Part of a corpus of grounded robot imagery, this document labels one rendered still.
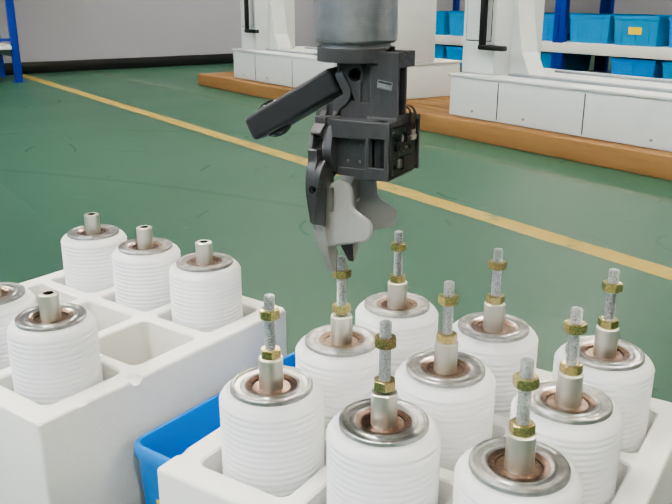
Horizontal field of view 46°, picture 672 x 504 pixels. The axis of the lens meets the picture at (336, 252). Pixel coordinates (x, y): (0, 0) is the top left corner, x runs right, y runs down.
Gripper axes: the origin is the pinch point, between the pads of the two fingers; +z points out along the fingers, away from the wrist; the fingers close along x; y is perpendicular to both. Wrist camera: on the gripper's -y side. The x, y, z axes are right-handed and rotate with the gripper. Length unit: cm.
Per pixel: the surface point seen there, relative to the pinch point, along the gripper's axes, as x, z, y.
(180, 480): -19.1, 16.9, -5.4
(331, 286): 72, 35, -41
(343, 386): -4.1, 12.3, 3.1
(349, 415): -13.3, 9.4, 8.7
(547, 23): 594, -4, -133
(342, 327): -0.9, 7.6, 1.3
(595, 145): 230, 27, -19
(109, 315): 8.2, 18.0, -40.6
